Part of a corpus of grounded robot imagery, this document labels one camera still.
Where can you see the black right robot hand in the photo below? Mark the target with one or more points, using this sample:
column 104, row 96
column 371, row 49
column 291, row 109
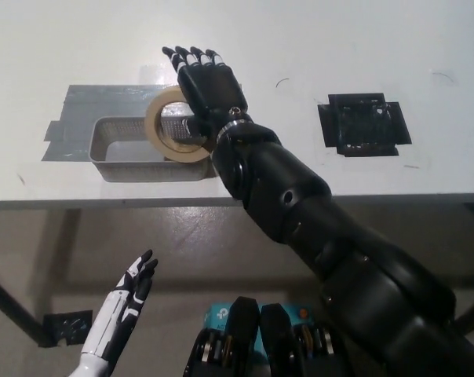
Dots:
column 209, row 88

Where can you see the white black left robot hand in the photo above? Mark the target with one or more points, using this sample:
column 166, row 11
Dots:
column 121, row 310

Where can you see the beige masking tape roll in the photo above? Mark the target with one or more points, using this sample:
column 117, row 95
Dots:
column 152, row 125

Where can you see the small grey mesh container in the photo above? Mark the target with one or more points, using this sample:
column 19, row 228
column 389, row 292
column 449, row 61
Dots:
column 143, row 170

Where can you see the black tape square patch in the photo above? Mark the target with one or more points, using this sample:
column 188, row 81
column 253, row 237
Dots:
column 362, row 125

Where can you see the grey table leg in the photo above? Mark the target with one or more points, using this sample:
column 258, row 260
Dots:
column 62, row 259

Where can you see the teal box with white logo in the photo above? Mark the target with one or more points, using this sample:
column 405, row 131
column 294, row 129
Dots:
column 218, row 316

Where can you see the grey duct tape patch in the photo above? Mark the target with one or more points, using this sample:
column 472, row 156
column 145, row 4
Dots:
column 103, row 100

